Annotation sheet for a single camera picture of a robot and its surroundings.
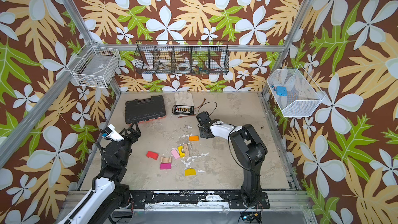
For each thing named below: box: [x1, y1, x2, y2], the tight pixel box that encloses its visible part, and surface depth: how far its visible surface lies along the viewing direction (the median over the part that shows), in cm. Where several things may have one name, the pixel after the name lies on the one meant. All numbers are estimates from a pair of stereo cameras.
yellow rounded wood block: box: [184, 168, 197, 177], surface depth 84 cm
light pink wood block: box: [170, 148, 180, 160], surface depth 90 cm
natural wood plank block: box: [183, 143, 190, 158], surface depth 92 cm
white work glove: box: [174, 91, 195, 106], surface depth 117 cm
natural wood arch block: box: [160, 156, 173, 164], surface depth 87 cm
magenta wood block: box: [159, 162, 172, 170], surface depth 87 cm
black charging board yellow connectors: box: [174, 104, 195, 116], surface depth 109 cm
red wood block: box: [146, 150, 159, 161], surface depth 90 cm
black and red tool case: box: [124, 95, 167, 124], surface depth 107 cm
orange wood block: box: [189, 135, 200, 142], surface depth 97 cm
